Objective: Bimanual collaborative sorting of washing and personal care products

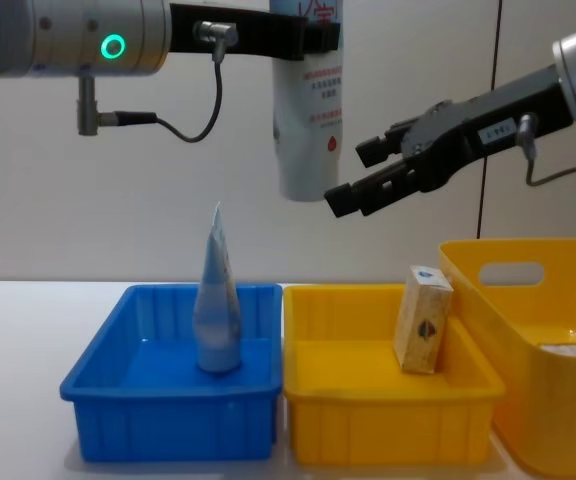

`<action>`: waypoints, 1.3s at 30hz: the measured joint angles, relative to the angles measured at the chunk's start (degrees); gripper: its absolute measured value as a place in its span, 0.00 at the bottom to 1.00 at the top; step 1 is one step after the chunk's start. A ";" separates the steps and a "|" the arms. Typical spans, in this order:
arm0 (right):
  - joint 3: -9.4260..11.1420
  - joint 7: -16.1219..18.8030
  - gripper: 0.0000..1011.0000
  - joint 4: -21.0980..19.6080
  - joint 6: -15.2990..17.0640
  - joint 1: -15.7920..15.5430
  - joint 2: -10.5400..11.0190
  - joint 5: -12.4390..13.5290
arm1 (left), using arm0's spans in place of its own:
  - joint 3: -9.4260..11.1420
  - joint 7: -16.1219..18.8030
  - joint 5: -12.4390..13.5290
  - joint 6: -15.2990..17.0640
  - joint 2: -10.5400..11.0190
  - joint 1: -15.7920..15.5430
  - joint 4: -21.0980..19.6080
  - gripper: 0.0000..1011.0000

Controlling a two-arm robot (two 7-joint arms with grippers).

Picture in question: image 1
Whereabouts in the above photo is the thin dark left gripper cable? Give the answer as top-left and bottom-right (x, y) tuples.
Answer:
(76, 20), (240, 145)

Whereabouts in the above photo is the thin dark gripper cable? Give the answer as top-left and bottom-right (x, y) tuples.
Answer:
(516, 113), (576, 187)
(76, 20), (240, 145)

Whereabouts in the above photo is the thin dark right gripper cable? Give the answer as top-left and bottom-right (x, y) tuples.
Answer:
(516, 113), (576, 187)

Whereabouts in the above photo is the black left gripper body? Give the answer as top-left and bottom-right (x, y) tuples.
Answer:
(168, 3), (310, 62)

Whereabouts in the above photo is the beige cardboard box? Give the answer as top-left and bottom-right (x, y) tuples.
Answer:
(393, 264), (455, 376)

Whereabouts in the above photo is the blue plastic bin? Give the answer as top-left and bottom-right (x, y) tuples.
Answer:
(59, 283), (285, 464)

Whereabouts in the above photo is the pale blue squeeze tube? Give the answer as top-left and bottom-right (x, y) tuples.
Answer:
(193, 201), (243, 376)

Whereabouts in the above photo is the yellow plastic bin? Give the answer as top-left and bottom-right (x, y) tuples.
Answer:
(281, 283), (507, 467)

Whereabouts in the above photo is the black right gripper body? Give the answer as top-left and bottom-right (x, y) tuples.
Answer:
(400, 64), (575, 196)

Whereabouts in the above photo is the yellow plastic basket with handle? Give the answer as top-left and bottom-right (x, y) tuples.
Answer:
(438, 238), (576, 478)

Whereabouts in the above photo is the white tube with red print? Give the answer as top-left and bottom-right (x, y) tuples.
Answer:
(269, 0), (346, 203)

